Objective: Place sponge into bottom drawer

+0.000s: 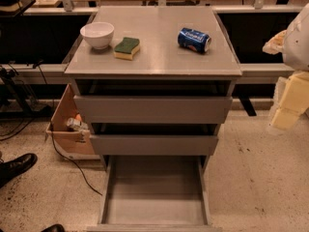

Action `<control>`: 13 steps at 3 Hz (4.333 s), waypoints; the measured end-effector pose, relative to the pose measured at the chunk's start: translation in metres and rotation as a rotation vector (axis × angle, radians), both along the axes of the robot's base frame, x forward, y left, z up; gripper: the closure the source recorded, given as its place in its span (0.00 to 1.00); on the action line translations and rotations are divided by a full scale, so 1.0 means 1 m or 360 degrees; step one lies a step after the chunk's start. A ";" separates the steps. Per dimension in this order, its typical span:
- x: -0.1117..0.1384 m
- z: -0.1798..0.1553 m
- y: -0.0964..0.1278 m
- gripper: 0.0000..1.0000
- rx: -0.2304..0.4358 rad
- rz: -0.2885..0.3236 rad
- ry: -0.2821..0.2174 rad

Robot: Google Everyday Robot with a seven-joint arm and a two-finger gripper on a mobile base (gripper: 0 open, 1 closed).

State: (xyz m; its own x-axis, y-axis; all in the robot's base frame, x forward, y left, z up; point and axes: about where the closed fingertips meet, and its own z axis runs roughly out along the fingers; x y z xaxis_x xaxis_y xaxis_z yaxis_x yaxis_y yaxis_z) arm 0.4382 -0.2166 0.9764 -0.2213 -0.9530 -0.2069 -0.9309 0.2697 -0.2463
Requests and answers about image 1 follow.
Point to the black shoe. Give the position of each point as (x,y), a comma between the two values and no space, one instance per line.
(55,228)
(16,167)

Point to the green yellow sponge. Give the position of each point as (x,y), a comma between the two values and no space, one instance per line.
(127,48)

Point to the grey middle drawer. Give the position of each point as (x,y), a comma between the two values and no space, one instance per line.
(154,139)

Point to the grey drawer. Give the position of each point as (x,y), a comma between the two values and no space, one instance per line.
(154,139)
(154,194)
(168,101)

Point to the grey drawer cabinet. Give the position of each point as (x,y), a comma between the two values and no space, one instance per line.
(160,57)

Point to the silver can in box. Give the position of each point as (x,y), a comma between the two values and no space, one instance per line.
(76,125)

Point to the black stand at left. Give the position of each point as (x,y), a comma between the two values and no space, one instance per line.
(23,94)

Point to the grey bottom drawer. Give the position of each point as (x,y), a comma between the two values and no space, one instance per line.
(154,194)

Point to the grey top drawer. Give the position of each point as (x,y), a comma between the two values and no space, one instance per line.
(168,101)

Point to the white ceramic bowl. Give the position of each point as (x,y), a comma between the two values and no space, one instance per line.
(98,34)

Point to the orange item in box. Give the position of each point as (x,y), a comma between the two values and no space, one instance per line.
(78,117)

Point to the blue soda can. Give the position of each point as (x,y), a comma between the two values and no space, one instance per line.
(194,40)

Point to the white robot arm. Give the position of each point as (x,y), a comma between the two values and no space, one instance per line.
(296,45)

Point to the cardboard box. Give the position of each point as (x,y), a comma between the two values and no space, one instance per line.
(72,141)

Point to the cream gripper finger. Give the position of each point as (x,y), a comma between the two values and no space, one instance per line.
(275,44)
(291,100)

